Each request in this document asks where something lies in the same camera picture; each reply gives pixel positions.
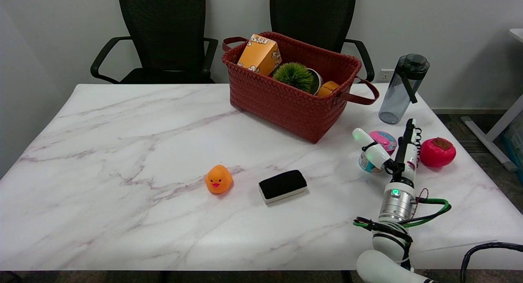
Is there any thick black cable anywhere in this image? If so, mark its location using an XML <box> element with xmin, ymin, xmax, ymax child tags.
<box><xmin>460</xmin><ymin>242</ymin><xmax>523</xmax><ymax>283</ymax></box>

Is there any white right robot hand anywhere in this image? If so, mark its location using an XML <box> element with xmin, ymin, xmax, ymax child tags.
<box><xmin>352</xmin><ymin>119</ymin><xmax>422</xmax><ymax>187</ymax></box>

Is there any green grass ball plant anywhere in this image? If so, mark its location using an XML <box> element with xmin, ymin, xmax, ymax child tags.
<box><xmin>272</xmin><ymin>61</ymin><xmax>323</xmax><ymax>95</ymax></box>

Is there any orange popcorn box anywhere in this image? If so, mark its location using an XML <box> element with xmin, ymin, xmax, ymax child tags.
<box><xmin>237</xmin><ymin>34</ymin><xmax>282</xmax><ymax>76</ymax></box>

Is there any black mesh office chair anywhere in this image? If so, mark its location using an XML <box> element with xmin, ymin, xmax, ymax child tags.
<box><xmin>90</xmin><ymin>0</ymin><xmax>219</xmax><ymax>84</ymax></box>
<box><xmin>269</xmin><ymin>0</ymin><xmax>375</xmax><ymax>83</ymax></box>

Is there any white zip tie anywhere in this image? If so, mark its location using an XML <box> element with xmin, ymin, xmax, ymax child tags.
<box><xmin>417</xmin><ymin>239</ymin><xmax>498</xmax><ymax>253</ymax></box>

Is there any orange rubber duck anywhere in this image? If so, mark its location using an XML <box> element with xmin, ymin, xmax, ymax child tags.
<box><xmin>205</xmin><ymin>164</ymin><xmax>234</xmax><ymax>195</ymax></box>

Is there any blue box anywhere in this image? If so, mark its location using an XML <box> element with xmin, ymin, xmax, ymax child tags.
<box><xmin>503</xmin><ymin>111</ymin><xmax>523</xmax><ymax>173</ymax></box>

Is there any white side desk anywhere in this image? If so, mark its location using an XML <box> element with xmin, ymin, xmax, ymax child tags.
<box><xmin>461</xmin><ymin>28</ymin><xmax>523</xmax><ymax>173</ymax></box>

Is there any pink gum jar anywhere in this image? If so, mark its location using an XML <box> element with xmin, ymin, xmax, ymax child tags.
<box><xmin>359</xmin><ymin>130</ymin><xmax>398</xmax><ymax>174</ymax></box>

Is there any green and black cable bundle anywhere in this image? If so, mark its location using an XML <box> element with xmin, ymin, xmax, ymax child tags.
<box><xmin>353</xmin><ymin>188</ymin><xmax>452</xmax><ymax>243</ymax></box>

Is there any red woven basket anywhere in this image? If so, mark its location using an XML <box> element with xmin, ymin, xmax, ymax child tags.
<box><xmin>222</xmin><ymin>31</ymin><xmax>380</xmax><ymax>144</ymax></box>

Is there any red persimmon toy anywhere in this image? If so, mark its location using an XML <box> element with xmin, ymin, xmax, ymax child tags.
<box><xmin>418</xmin><ymin>137</ymin><xmax>457</xmax><ymax>168</ymax></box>

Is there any black whiteboard eraser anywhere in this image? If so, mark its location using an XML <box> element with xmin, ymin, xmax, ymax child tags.
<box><xmin>258</xmin><ymin>170</ymin><xmax>308</xmax><ymax>204</ymax></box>

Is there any grey water bottle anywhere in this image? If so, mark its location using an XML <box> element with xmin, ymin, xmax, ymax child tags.
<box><xmin>378</xmin><ymin>54</ymin><xmax>430</xmax><ymax>125</ymax></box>

